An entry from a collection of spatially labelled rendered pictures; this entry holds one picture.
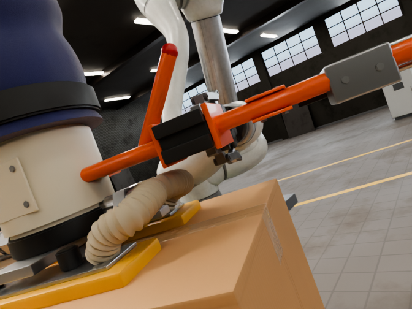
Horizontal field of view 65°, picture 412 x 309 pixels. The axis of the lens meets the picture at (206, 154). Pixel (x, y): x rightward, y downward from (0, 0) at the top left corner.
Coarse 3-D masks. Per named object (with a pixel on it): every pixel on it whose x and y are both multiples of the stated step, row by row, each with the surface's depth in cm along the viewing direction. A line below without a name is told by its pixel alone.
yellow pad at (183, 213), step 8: (176, 208) 56; (184, 208) 56; (192, 208) 56; (168, 216) 54; (176, 216) 52; (184, 216) 52; (152, 224) 53; (160, 224) 53; (168, 224) 52; (176, 224) 52; (136, 232) 54; (144, 232) 54; (152, 232) 53; (128, 240) 55
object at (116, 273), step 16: (64, 256) 40; (80, 256) 41; (128, 256) 38; (144, 256) 38; (48, 272) 43; (64, 272) 40; (80, 272) 37; (96, 272) 36; (112, 272) 34; (128, 272) 35; (0, 288) 44; (16, 288) 41; (32, 288) 39; (48, 288) 37; (64, 288) 36; (80, 288) 35; (96, 288) 34; (112, 288) 34; (0, 304) 39; (16, 304) 38; (32, 304) 37; (48, 304) 36
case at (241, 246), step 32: (256, 192) 56; (192, 224) 50; (224, 224) 43; (256, 224) 38; (288, 224) 56; (160, 256) 39; (192, 256) 35; (224, 256) 31; (256, 256) 32; (288, 256) 47; (128, 288) 33; (160, 288) 30; (192, 288) 27; (224, 288) 25; (256, 288) 29; (288, 288) 40
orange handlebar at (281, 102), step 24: (408, 48) 34; (264, 96) 39; (288, 96) 38; (312, 96) 38; (216, 120) 40; (240, 120) 40; (264, 120) 41; (144, 144) 44; (96, 168) 46; (120, 168) 45
